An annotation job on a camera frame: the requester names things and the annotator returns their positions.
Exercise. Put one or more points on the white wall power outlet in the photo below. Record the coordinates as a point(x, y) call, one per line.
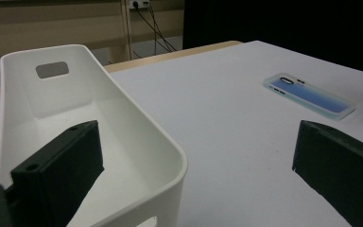
point(138, 3)

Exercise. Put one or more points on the white plastic storage bin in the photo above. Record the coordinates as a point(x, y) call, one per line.
point(75, 94)

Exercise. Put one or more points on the blue translucent phone case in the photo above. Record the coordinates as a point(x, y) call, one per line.
point(312, 96)

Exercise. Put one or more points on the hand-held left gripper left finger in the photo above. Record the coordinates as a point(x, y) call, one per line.
point(60, 170)

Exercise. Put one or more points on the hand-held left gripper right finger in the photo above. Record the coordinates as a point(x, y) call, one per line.
point(343, 170)

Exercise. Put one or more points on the beige wooden desk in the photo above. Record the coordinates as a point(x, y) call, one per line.
point(44, 28)

